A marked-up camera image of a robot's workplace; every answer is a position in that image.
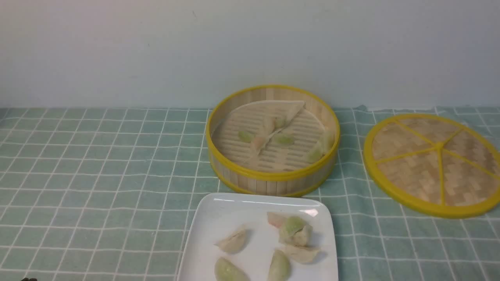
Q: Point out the beige dumpling on plate left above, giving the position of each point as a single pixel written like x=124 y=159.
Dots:
x=235 y=242

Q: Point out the green dumpling plate bottom centre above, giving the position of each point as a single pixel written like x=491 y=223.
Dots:
x=280 y=267

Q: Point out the green checkered tablecloth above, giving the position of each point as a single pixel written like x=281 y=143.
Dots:
x=108 y=194

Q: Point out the pink dumpling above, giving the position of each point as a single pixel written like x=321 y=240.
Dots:
x=257 y=144

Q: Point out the white square plate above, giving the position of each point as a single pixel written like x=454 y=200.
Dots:
x=220 y=214

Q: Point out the yellow rimmed woven steamer lid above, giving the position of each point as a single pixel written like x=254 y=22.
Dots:
x=433 y=165

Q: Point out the pale dumpling in steamer centre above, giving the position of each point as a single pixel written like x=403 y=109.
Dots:
x=270 y=124

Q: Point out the yellow rimmed bamboo steamer basket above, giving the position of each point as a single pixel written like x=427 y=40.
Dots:
x=291 y=183

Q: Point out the beige dumpling plate right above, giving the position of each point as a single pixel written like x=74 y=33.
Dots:
x=302 y=255

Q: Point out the green white dumpling plate top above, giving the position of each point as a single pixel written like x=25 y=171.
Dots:
x=295 y=231

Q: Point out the green dumpling plate bottom left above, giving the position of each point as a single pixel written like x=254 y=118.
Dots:
x=224 y=270

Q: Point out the green dumpling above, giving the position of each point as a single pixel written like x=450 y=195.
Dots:
x=245 y=136
x=322 y=146
x=283 y=139

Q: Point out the green dumpling at steamer wall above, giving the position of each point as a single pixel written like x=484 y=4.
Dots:
x=322 y=146

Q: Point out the pink dumpling plate top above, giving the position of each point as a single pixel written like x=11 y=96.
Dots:
x=276 y=220

